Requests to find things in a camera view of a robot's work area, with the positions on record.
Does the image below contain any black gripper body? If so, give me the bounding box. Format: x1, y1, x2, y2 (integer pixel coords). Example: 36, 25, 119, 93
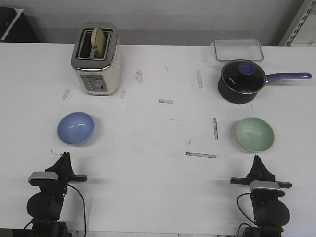
40, 170, 87, 198
230, 176, 292, 198

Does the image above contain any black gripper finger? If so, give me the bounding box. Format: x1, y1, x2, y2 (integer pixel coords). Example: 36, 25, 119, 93
257, 155, 274, 177
49, 152, 67, 172
248, 154, 258, 176
66, 152, 74, 175

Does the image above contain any green bowl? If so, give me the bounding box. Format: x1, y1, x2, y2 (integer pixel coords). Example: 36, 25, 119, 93
236, 117, 275, 152

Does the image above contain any blue bowl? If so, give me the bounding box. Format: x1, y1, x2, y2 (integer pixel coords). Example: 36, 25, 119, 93
57, 112, 95, 146

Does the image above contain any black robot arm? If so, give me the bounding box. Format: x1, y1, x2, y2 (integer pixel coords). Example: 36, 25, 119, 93
26, 152, 87, 237
230, 155, 292, 237

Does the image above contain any dark blue saucepan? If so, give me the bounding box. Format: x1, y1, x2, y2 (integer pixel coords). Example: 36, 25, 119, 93
218, 72, 312, 104

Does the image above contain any glass pot lid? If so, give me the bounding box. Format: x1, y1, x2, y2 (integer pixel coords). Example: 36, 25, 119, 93
221, 59, 266, 94

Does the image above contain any cream two-slot toaster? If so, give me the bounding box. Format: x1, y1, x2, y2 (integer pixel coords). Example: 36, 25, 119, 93
71, 22, 123, 95

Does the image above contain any clear plastic food container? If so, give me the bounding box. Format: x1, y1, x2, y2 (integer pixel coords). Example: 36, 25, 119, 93
211, 39, 264, 62

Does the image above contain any toast slice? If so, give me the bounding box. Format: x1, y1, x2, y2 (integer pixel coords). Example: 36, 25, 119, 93
90, 27, 105, 58

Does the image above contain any black box in corner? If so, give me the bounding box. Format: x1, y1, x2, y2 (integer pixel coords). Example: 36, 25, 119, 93
0, 7, 40, 43

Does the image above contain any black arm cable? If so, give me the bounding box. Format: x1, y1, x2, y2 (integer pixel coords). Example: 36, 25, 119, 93
67, 183, 87, 235
236, 193, 255, 224

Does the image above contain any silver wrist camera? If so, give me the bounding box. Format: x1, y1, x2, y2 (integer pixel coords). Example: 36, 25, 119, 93
250, 180, 281, 192
28, 171, 58, 187

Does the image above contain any white metal shelf rail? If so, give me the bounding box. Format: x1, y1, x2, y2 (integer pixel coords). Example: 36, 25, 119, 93
278, 0, 316, 47

